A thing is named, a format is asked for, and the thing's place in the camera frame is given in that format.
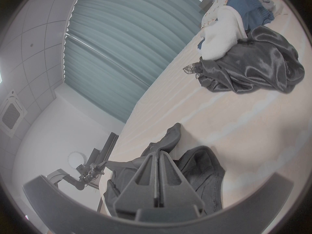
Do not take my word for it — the white printed pillow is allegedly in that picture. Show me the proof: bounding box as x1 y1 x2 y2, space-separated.
201 0 228 30

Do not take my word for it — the pile of clothes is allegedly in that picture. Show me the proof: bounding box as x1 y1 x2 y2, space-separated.
183 0 305 94

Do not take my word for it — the black T-shirt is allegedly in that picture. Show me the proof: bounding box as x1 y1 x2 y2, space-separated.
104 123 226 216

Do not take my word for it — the white ceiling air vent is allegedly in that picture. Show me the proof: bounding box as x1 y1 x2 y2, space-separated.
0 89 28 138

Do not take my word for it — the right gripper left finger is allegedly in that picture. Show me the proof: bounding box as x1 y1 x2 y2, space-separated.
113 152 156 220

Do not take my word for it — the bed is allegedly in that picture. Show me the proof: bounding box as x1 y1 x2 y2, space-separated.
97 0 311 220

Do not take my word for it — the blue-green curtain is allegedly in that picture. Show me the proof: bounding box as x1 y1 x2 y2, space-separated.
62 34 153 124
66 0 215 87

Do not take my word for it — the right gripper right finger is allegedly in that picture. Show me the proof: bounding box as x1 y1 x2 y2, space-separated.
158 151 205 216

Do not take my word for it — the black chest of drawers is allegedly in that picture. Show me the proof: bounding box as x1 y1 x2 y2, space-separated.
86 132 120 177

